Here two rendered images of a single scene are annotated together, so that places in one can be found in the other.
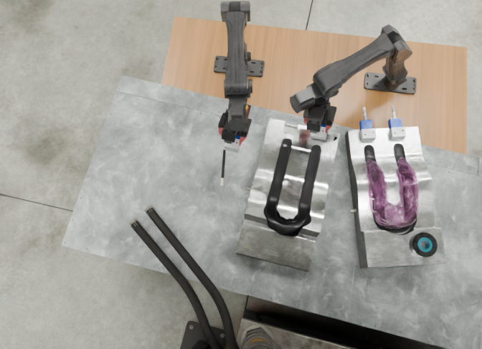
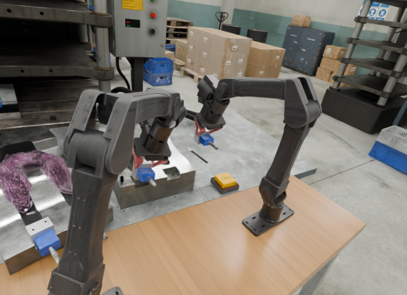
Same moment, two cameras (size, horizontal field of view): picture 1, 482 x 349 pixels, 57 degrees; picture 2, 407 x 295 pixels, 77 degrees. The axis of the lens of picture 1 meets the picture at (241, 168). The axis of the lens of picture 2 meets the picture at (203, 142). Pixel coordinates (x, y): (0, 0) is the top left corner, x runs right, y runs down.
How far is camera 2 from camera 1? 1.61 m
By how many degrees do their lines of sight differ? 71
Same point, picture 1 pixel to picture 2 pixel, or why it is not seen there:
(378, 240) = (39, 136)
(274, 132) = (181, 163)
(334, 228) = not seen: hidden behind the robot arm
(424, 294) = not seen: outside the picture
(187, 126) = (245, 163)
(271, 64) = (248, 240)
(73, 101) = (342, 252)
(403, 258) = (8, 135)
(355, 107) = (117, 256)
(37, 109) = not seen: hidden behind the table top
